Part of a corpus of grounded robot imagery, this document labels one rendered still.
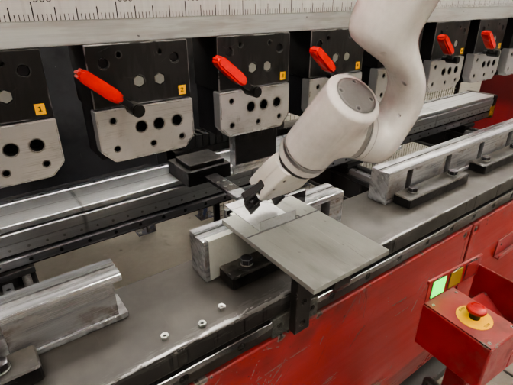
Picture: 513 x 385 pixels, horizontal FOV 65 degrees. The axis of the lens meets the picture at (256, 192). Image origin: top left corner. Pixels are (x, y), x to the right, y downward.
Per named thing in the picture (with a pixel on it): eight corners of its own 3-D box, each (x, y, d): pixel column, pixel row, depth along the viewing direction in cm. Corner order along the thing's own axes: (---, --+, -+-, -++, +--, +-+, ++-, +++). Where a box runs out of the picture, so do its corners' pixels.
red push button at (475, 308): (476, 329, 84) (481, 315, 82) (459, 317, 87) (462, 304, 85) (488, 321, 86) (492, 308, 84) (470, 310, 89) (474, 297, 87)
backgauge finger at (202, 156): (221, 212, 85) (221, 191, 83) (169, 173, 104) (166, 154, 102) (267, 197, 91) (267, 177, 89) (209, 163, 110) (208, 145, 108)
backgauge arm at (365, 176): (382, 219, 131) (388, 180, 125) (263, 160, 177) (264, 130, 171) (398, 212, 135) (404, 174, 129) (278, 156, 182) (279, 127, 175)
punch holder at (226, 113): (221, 139, 69) (217, 36, 62) (197, 127, 75) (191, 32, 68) (288, 124, 77) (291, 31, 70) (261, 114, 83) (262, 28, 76)
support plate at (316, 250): (313, 295, 61) (314, 289, 60) (221, 223, 80) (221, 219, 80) (388, 254, 70) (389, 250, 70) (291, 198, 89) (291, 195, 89)
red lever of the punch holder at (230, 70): (224, 53, 59) (263, 90, 66) (209, 51, 62) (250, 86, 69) (217, 64, 59) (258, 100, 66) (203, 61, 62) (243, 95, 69)
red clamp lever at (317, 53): (321, 44, 70) (347, 77, 77) (305, 43, 73) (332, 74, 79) (316, 53, 70) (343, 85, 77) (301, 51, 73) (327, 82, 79)
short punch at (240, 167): (235, 176, 79) (234, 129, 74) (230, 173, 80) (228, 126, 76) (275, 164, 84) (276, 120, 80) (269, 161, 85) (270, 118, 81)
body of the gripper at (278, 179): (314, 131, 70) (285, 164, 79) (267, 142, 65) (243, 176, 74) (336, 166, 68) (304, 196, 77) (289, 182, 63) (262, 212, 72)
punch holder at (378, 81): (373, 105, 90) (383, 25, 83) (345, 98, 97) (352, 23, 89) (413, 96, 98) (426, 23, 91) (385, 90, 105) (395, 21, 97)
